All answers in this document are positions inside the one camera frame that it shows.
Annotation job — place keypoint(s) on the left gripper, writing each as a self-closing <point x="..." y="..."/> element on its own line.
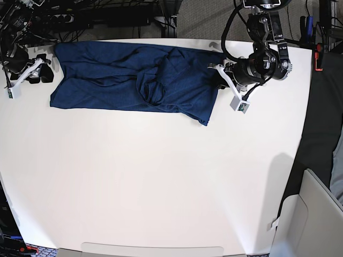
<point x="244" y="72"/>

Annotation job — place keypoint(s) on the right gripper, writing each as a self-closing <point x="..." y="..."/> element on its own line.
<point x="16" y="60"/>

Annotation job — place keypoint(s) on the blue long-sleeve T-shirt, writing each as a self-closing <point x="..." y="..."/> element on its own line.
<point x="137" y="77"/>

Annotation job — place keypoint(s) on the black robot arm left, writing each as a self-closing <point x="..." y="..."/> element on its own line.
<point x="270" y="57"/>

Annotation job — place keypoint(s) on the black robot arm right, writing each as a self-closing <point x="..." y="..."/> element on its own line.
<point x="17" y="18"/>

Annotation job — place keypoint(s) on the white power strip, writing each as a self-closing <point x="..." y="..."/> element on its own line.
<point x="61" y="18"/>

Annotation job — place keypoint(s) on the red black clamp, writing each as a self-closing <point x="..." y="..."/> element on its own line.
<point x="318" y="57"/>

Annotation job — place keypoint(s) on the black box with labels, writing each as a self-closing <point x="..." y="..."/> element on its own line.
<point x="9" y="246"/>

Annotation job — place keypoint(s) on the beige plastic bin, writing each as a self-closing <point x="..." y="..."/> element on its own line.
<point x="310" y="223"/>

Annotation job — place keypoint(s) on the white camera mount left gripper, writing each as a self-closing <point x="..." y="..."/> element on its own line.
<point x="237" y="103"/>

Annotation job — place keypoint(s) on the white camera mount gripper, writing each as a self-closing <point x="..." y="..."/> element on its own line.
<point x="13" y="90"/>
<point x="237" y="103"/>

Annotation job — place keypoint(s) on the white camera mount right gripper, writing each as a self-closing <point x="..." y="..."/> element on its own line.
<point x="13" y="90"/>

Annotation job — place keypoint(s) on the blue handled tool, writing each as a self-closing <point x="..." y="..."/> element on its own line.
<point x="308" y="28"/>

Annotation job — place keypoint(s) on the red handled tool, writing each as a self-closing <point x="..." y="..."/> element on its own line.
<point x="29" y="250"/>

